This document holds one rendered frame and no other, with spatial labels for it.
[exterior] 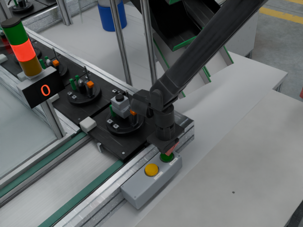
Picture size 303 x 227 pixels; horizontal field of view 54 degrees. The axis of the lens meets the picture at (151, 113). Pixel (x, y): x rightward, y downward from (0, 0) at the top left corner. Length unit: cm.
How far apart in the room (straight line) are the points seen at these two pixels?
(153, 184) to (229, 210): 25
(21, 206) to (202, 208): 57
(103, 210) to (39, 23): 146
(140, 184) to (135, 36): 109
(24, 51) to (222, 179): 72
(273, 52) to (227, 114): 207
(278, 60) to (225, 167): 218
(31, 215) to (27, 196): 8
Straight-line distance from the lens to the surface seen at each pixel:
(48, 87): 94
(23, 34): 86
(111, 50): 172
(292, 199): 105
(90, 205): 92
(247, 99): 133
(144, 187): 92
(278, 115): 128
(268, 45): 337
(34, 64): 90
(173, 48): 100
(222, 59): 128
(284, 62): 313
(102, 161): 106
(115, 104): 101
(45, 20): 214
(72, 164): 109
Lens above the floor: 173
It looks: 43 degrees down
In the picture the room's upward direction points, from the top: 9 degrees counter-clockwise
